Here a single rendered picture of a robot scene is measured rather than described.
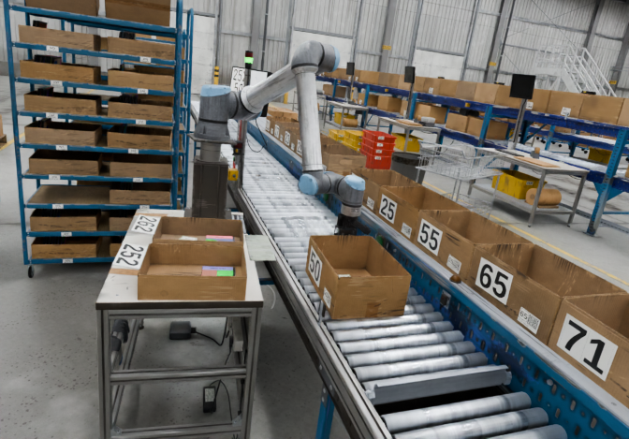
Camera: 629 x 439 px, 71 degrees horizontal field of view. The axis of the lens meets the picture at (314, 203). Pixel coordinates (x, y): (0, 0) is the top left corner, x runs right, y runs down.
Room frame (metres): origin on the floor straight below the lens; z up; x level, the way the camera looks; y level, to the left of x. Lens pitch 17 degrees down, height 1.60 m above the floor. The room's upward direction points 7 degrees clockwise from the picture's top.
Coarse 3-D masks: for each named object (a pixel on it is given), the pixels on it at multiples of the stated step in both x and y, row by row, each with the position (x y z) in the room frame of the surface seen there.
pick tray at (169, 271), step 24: (144, 264) 1.50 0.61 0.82; (168, 264) 1.65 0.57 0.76; (192, 264) 1.67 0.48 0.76; (216, 264) 1.70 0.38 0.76; (240, 264) 1.72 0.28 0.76; (144, 288) 1.37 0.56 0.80; (168, 288) 1.39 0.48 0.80; (192, 288) 1.41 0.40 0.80; (216, 288) 1.43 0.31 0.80; (240, 288) 1.45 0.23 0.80
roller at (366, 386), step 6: (480, 366) 1.23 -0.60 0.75; (486, 366) 1.24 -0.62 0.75; (438, 372) 1.18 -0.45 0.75; (444, 372) 1.18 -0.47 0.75; (450, 372) 1.18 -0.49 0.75; (390, 378) 1.12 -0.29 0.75; (396, 378) 1.12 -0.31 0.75; (402, 378) 1.12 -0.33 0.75; (360, 384) 1.09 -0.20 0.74; (366, 384) 1.08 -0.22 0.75; (372, 384) 1.08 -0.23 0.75; (366, 390) 1.06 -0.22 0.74; (372, 390) 1.06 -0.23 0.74
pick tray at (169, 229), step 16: (160, 224) 1.91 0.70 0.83; (176, 224) 1.97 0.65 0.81; (192, 224) 1.98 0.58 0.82; (208, 224) 2.00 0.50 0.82; (224, 224) 2.02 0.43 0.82; (240, 224) 2.03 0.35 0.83; (160, 240) 1.69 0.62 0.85; (176, 240) 1.70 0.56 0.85; (192, 240) 1.72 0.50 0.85; (240, 240) 2.00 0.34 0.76
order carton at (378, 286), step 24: (312, 240) 1.73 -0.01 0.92; (336, 240) 1.81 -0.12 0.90; (360, 240) 1.84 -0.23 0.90; (336, 264) 1.81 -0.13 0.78; (360, 264) 1.85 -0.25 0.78; (384, 264) 1.70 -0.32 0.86; (336, 288) 1.40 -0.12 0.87; (360, 288) 1.43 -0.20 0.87; (384, 288) 1.45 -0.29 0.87; (408, 288) 1.49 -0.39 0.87; (336, 312) 1.40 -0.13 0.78; (360, 312) 1.43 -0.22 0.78; (384, 312) 1.46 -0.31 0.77
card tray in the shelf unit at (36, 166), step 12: (36, 156) 2.88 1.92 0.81; (48, 156) 2.99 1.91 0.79; (60, 156) 3.02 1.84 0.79; (72, 156) 3.05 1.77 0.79; (84, 156) 3.08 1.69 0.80; (96, 156) 3.10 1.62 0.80; (36, 168) 2.71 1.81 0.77; (48, 168) 2.73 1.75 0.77; (60, 168) 2.76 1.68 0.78; (72, 168) 2.78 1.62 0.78; (84, 168) 2.81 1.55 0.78; (96, 168) 2.84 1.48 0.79
